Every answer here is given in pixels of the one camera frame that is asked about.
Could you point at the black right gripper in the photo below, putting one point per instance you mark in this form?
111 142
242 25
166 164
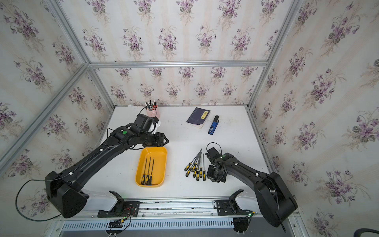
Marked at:
209 177

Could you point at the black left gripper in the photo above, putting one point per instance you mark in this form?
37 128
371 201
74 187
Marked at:
160 140

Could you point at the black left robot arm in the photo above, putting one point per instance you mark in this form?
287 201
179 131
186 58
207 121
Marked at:
65 190

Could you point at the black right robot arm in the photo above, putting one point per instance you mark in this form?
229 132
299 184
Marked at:
275 201

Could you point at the yellow plastic storage tray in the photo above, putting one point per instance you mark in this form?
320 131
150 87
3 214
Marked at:
160 154

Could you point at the pink pen cup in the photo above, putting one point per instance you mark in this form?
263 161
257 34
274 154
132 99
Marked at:
152 109

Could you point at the blue black handheld device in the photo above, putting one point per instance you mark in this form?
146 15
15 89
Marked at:
214 125

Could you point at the dark blue notebook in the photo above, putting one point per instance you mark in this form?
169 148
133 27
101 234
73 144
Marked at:
198 117

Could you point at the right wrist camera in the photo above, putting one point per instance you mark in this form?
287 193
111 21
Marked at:
212 154

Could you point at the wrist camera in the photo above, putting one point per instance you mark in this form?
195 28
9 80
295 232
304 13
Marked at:
212 154
146 123

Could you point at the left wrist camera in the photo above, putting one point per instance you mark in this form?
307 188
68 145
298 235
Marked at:
146 123

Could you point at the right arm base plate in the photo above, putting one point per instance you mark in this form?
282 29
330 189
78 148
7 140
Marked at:
231 207

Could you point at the aluminium front rail frame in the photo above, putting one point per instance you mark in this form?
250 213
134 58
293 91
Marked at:
193 217

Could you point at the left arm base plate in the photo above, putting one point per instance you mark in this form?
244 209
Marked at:
122 208

